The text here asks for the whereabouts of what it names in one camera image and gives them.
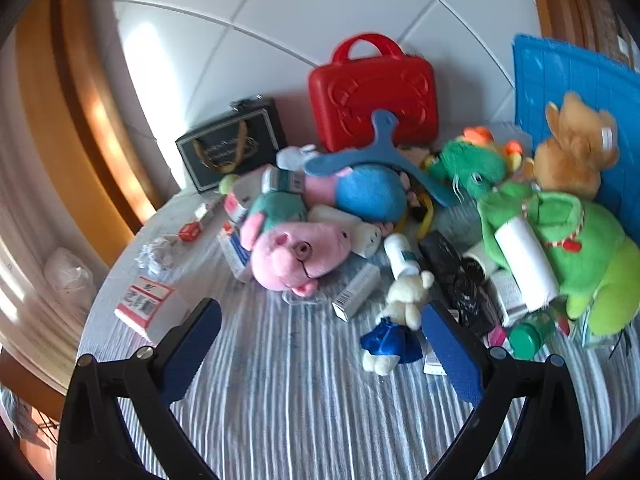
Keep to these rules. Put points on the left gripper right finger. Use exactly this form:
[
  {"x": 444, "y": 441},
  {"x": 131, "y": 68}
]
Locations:
[{"x": 548, "y": 440}]

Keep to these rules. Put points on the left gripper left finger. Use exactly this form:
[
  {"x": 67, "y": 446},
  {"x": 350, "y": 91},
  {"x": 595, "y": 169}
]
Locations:
[{"x": 94, "y": 442}]

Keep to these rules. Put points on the white paper roll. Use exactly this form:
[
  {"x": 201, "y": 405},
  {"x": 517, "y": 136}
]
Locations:
[{"x": 528, "y": 263}]

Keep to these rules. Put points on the large green frog plush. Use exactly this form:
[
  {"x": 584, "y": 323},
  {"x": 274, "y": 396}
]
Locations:
[{"x": 594, "y": 261}]

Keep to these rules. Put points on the pink pig plush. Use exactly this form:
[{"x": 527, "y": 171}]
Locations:
[{"x": 293, "y": 255}]

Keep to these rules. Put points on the brown teddy bear plush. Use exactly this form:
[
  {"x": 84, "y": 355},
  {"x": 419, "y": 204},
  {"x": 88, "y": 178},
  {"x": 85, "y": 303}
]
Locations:
[{"x": 583, "y": 143}]

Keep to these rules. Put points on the red white cigarette box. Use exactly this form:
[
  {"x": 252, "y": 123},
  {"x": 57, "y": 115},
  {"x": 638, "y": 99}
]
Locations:
[{"x": 151, "y": 309}]

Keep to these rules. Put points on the green plastic bottle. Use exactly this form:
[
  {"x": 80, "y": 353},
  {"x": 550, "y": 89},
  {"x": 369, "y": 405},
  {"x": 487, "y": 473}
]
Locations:
[{"x": 529, "y": 335}]

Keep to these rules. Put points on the crumpled white tissue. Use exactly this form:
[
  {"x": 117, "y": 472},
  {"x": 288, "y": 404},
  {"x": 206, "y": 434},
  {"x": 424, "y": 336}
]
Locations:
[{"x": 158, "y": 256}]

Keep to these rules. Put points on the small red cube box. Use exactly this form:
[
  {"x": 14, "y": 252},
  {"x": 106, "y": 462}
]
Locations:
[{"x": 190, "y": 232}]

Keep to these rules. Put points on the black crumpled plastic bag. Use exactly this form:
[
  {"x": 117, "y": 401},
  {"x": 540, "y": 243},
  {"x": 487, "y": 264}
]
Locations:
[{"x": 461, "y": 291}]

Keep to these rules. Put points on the small white bear blue clothes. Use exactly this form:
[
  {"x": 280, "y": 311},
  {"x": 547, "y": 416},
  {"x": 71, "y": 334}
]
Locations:
[{"x": 394, "y": 339}]

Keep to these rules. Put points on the small white carton box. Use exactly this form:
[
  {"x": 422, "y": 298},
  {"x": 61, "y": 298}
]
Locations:
[{"x": 348, "y": 302}]

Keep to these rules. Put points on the black gift bag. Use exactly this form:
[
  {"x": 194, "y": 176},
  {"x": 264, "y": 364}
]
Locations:
[{"x": 237, "y": 142}]

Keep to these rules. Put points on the small green frog plush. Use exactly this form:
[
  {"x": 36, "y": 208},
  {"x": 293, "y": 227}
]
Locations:
[{"x": 474, "y": 169}]

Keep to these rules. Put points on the yellow duck plush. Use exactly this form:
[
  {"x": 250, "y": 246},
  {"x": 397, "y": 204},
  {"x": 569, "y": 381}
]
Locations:
[{"x": 512, "y": 152}]

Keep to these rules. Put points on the blue round plush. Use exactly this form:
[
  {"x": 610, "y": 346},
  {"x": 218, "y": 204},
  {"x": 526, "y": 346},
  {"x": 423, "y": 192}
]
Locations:
[{"x": 372, "y": 193}]

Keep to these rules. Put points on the red plastic toy suitcase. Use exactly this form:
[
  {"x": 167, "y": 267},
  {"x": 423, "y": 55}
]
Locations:
[{"x": 371, "y": 72}]

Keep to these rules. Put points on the blue plastic storage crate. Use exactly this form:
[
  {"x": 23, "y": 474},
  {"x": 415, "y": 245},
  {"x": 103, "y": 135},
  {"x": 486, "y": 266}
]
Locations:
[{"x": 544, "y": 71}]

